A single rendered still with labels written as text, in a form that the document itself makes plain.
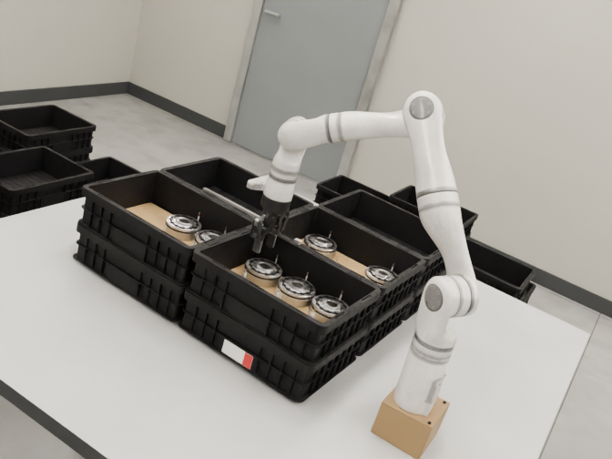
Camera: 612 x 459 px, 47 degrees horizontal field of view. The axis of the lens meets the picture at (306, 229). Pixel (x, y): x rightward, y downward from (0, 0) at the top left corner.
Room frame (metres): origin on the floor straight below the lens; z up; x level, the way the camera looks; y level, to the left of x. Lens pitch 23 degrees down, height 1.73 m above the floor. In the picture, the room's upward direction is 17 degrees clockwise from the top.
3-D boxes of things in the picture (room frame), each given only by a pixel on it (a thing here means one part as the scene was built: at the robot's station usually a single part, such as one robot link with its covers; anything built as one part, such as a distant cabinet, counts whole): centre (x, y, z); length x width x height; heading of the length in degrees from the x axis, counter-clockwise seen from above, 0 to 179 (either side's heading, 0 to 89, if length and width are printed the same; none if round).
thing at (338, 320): (1.57, 0.01, 0.92); 0.40 x 0.30 x 0.02; 64
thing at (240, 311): (1.57, 0.01, 0.87); 0.40 x 0.30 x 0.11; 64
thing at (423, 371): (1.38, -0.35, 0.88); 0.09 x 0.09 x 0.17; 70
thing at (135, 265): (1.75, 0.37, 0.76); 0.40 x 0.30 x 0.12; 64
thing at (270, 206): (1.66, 0.09, 1.04); 0.08 x 0.08 x 0.09
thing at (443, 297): (1.38, -0.34, 1.04); 0.09 x 0.09 x 0.17; 34
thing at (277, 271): (1.68, 0.08, 0.86); 0.10 x 0.10 x 0.01
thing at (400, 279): (1.84, -0.12, 0.92); 0.40 x 0.30 x 0.02; 64
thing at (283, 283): (1.63, -0.02, 0.86); 0.10 x 0.10 x 0.01
